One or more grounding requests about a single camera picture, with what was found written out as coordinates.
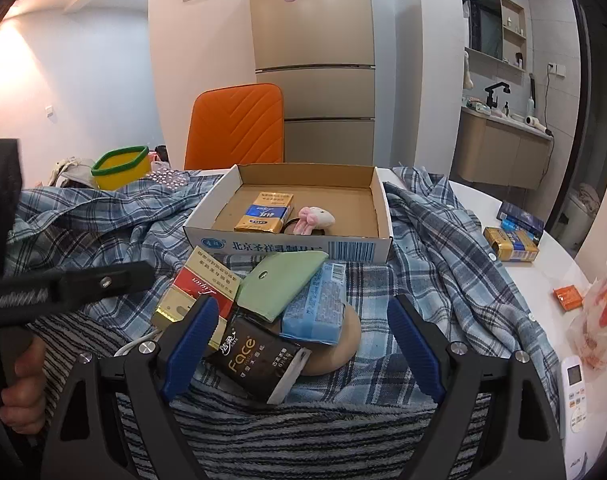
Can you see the beige vanity cabinet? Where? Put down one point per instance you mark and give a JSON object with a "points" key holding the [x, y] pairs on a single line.
{"points": [[498, 150]]}

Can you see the small orange box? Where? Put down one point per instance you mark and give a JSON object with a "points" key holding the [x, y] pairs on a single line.
{"points": [[567, 297]]}

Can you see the dark glass door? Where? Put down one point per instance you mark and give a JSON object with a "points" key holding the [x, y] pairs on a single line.
{"points": [[591, 110]]}

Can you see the red cigarette pack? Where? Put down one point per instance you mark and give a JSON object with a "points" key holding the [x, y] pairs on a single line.
{"points": [[198, 280]]}

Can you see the mirror cabinet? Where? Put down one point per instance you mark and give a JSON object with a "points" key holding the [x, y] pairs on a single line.
{"points": [[486, 25]]}

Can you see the white hair dryer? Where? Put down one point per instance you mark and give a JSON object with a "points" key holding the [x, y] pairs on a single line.
{"points": [[536, 122]]}

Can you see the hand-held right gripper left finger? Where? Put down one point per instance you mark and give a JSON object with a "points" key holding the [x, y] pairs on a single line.
{"points": [[191, 347]]}

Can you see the wall socket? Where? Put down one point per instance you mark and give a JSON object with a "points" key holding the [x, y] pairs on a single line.
{"points": [[557, 70]]}

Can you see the gold cigarette pack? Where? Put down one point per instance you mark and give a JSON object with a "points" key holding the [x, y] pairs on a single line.
{"points": [[266, 212]]}

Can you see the hanging beige plush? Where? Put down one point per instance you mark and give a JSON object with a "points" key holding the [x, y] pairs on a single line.
{"points": [[468, 72]]}

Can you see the gold box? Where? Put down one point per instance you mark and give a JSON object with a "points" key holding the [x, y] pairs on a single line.
{"points": [[511, 245]]}

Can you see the striped fleece blanket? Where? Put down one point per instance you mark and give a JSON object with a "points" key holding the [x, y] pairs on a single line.
{"points": [[303, 435]]}

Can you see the cardboard box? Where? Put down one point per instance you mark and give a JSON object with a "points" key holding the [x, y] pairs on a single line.
{"points": [[303, 176]]}

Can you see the grey cloth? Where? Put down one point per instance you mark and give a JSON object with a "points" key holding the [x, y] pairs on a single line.
{"points": [[73, 172]]}

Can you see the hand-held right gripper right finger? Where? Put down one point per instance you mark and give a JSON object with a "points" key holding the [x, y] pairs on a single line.
{"points": [[416, 352]]}

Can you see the green pouch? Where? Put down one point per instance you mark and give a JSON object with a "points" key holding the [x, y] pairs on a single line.
{"points": [[278, 280]]}

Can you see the person's left hand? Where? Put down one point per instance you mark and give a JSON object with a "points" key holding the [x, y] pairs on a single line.
{"points": [[26, 385]]}

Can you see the white plastic bag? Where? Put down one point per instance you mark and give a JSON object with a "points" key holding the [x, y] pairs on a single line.
{"points": [[598, 320]]}

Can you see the orange chair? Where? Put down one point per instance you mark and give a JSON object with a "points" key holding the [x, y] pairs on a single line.
{"points": [[233, 125]]}

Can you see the brown tissue pack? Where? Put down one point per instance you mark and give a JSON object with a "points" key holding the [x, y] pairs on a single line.
{"points": [[253, 360]]}

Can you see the beige round pad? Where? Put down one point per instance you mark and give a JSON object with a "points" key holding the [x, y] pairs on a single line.
{"points": [[341, 345]]}

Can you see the white remote control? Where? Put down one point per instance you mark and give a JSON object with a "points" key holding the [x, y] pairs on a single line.
{"points": [[578, 400]]}

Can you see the blue tissue packet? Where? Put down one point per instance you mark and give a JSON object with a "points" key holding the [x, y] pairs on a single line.
{"points": [[316, 310]]}

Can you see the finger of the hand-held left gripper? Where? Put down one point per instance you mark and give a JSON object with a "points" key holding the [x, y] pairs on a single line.
{"points": [[108, 282]]}

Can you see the beige refrigerator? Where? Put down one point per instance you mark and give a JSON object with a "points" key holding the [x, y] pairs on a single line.
{"points": [[313, 60]]}

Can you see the rhinestone hair clip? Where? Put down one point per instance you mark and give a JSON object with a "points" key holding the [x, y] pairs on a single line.
{"points": [[166, 178]]}

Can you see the black faucet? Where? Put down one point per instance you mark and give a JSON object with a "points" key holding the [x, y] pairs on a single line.
{"points": [[493, 92]]}

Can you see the blue boxes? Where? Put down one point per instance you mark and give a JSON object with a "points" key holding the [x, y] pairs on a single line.
{"points": [[521, 217]]}

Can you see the blue plaid shirt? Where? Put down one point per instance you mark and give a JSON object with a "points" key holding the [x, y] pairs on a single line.
{"points": [[108, 230]]}

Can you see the yellow container green rim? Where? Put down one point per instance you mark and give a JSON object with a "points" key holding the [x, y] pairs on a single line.
{"points": [[118, 172]]}

